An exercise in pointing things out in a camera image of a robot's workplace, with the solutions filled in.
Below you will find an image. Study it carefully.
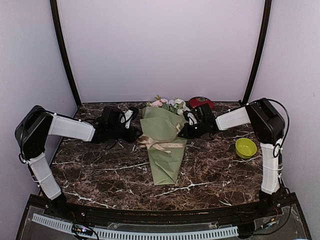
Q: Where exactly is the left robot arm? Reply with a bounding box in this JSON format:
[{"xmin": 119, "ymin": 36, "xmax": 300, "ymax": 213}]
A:
[{"xmin": 14, "ymin": 105, "xmax": 142, "ymax": 218}]

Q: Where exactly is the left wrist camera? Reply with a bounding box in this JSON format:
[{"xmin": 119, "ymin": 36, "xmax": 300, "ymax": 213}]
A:
[{"xmin": 119, "ymin": 107, "xmax": 139, "ymax": 129}]

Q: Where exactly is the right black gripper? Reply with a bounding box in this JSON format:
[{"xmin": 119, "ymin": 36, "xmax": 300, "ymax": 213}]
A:
[{"xmin": 178, "ymin": 121, "xmax": 207, "ymax": 140}]

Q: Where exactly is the black front table rail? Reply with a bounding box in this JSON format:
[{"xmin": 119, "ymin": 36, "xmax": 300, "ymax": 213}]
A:
[{"xmin": 66, "ymin": 202, "xmax": 261, "ymax": 225}]

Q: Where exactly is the lime green plastic bowl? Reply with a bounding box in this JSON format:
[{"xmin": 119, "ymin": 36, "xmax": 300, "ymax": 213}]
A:
[{"xmin": 235, "ymin": 138, "xmax": 258, "ymax": 159}]

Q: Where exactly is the black frame post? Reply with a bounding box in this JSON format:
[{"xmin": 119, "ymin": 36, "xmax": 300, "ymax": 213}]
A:
[
  {"xmin": 49, "ymin": 0, "xmax": 82, "ymax": 108},
  {"xmin": 239, "ymin": 0, "xmax": 272, "ymax": 105}
]

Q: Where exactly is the right black frame post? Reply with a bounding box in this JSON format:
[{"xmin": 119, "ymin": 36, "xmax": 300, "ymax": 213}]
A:
[{"xmin": 239, "ymin": 0, "xmax": 272, "ymax": 105}]

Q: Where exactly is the white fake flower stem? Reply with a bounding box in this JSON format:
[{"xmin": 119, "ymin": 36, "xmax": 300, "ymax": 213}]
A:
[{"xmin": 167, "ymin": 98, "xmax": 191, "ymax": 116}]

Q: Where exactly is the tan ribbon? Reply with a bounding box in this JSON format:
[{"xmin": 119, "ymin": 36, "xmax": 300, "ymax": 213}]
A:
[{"xmin": 136, "ymin": 118, "xmax": 186, "ymax": 154}]

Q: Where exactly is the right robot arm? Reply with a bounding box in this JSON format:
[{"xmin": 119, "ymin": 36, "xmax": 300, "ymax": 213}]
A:
[{"xmin": 178, "ymin": 98, "xmax": 290, "ymax": 195}]

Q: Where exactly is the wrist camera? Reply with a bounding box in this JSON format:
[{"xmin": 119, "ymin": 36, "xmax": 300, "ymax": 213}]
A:
[
  {"xmin": 183, "ymin": 110, "xmax": 198, "ymax": 126},
  {"xmin": 119, "ymin": 107, "xmax": 139, "ymax": 129}
]

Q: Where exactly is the green and pink wrapping paper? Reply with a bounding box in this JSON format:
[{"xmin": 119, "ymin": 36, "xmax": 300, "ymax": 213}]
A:
[{"xmin": 136, "ymin": 106, "xmax": 187, "ymax": 185}]

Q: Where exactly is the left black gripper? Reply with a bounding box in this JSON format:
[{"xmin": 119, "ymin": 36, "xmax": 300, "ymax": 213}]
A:
[{"xmin": 108, "ymin": 124, "xmax": 143, "ymax": 144}]

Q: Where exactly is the red floral plate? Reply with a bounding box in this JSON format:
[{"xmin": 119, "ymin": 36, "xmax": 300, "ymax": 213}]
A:
[{"xmin": 188, "ymin": 96, "xmax": 214, "ymax": 110}]

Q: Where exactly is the white slotted cable duct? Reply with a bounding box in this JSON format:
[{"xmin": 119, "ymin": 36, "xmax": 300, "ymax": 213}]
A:
[{"xmin": 31, "ymin": 213, "xmax": 239, "ymax": 240}]

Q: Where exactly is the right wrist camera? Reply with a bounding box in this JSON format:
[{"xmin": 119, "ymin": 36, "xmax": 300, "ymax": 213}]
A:
[{"xmin": 183, "ymin": 110, "xmax": 198, "ymax": 126}]

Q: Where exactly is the pink rose fake flower stem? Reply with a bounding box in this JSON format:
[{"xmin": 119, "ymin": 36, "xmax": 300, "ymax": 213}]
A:
[{"xmin": 146, "ymin": 94, "xmax": 169, "ymax": 108}]

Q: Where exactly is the left black frame post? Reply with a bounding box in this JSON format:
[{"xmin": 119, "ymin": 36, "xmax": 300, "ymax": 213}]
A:
[{"xmin": 49, "ymin": 0, "xmax": 82, "ymax": 108}]

